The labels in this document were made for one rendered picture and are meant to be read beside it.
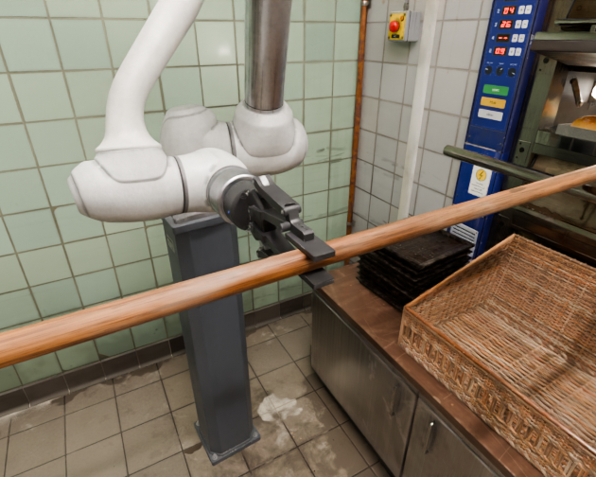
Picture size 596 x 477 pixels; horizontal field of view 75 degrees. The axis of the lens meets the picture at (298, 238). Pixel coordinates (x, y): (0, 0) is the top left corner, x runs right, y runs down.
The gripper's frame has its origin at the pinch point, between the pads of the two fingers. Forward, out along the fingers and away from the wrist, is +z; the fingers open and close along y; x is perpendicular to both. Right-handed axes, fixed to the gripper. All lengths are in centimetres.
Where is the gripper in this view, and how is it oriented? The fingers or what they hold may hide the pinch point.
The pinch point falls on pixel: (309, 256)
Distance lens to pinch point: 48.1
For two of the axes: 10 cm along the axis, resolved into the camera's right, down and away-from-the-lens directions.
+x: -8.7, 2.3, -4.4
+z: 5.0, 4.1, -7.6
